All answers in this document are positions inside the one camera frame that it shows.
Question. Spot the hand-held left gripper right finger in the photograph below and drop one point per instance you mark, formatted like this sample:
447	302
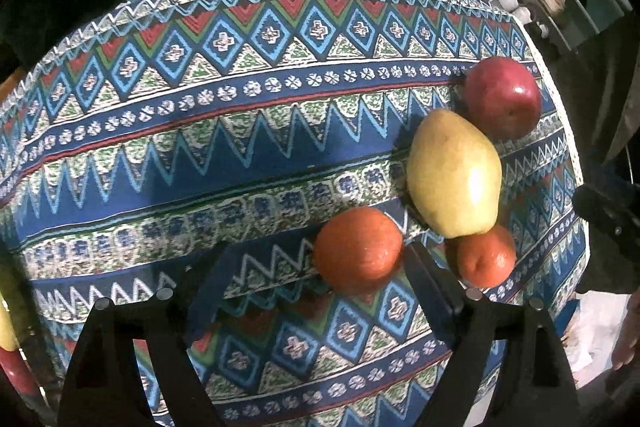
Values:
430	297

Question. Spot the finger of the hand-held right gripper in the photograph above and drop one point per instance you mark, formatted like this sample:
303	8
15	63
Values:
605	202

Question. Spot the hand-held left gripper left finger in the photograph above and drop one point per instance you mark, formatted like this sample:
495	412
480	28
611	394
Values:
212	287

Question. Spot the small tangerine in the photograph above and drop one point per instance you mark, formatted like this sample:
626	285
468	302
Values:
487	257

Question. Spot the large orange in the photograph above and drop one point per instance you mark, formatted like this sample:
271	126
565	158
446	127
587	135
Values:
355	247

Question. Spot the yellow-green pear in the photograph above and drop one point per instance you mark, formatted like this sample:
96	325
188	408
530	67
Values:
4	324
450	177

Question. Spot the red apple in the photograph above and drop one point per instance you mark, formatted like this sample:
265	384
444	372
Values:
502	97
15	377

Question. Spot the person's right hand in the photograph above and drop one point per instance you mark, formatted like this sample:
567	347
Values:
627	337

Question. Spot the white plastic bag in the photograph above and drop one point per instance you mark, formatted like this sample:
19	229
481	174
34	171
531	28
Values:
595	347

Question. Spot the blue patterned tablecloth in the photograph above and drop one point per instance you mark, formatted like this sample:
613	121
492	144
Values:
200	132

